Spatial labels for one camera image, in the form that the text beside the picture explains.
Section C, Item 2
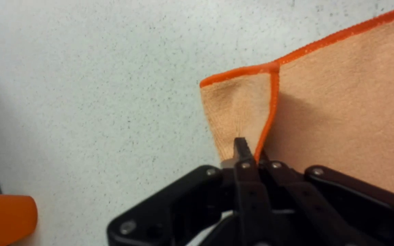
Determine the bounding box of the orange microfibre cloth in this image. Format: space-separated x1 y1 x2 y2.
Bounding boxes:
198 1 394 202

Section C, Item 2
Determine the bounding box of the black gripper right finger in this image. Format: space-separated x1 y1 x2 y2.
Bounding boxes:
256 151 394 246

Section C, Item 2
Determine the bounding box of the orange plastic cup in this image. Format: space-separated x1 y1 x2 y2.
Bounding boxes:
0 194 40 246

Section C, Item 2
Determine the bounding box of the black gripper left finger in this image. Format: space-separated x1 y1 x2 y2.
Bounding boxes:
105 135 276 246

